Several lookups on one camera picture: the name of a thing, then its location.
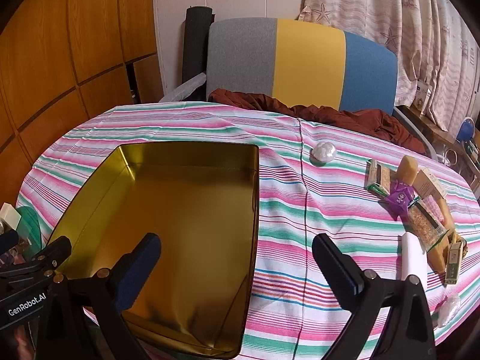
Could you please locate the blue round object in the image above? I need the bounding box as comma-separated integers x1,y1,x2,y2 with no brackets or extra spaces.
455,117,475,143

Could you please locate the small green-printed box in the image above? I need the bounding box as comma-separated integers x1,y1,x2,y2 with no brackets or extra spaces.
445,242,463,285

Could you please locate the striped tablecloth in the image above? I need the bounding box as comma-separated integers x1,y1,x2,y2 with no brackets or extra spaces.
17,100,480,360

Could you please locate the golden tin box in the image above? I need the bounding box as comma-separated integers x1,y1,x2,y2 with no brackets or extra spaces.
48,142,260,359

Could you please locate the grey yellow blue chair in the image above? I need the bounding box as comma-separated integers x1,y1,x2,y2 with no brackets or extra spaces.
159,17,439,162

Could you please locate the purple snack packet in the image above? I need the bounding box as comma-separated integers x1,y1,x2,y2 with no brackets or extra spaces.
382,180,422,220

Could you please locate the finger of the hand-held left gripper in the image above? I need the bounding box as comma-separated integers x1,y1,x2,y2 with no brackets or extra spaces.
0,229,20,257
0,235,73,297

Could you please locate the brown cloth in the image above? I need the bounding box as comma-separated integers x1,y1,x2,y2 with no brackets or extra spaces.
208,88,426,154

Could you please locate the wooden wardrobe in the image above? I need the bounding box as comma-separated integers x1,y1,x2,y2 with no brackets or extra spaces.
0,0,166,211

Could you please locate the green snack packet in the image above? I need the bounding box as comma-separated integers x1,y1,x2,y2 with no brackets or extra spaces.
364,159,398,197

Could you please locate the wooden side desk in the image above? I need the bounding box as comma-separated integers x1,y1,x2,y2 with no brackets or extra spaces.
397,105,480,196

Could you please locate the clear plastic bag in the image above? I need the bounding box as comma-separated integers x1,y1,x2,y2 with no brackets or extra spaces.
431,293,461,327

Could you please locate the beige cardboard box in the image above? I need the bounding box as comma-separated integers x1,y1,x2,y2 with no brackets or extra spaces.
412,168,448,199

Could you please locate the white soap block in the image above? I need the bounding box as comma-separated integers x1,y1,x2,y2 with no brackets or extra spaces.
400,232,428,282

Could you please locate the sesame snack packet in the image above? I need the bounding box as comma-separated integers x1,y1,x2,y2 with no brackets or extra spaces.
407,200,451,250

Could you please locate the patterned curtain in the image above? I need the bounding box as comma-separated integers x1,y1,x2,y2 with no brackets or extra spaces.
298,0,480,132

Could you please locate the yellow sponge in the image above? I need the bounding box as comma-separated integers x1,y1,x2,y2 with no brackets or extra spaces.
397,155,419,186

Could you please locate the crumpled white plastic ball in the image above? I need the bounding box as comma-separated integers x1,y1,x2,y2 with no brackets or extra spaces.
310,141,338,164

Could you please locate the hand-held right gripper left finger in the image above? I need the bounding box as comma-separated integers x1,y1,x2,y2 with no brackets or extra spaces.
37,232,163,360

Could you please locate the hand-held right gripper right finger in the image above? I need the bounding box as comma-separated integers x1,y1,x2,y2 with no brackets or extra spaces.
312,233,437,360

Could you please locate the black rolled mat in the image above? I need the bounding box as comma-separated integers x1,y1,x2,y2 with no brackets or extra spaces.
182,5,215,85

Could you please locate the white carton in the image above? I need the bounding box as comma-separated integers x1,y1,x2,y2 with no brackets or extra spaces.
412,79,434,115

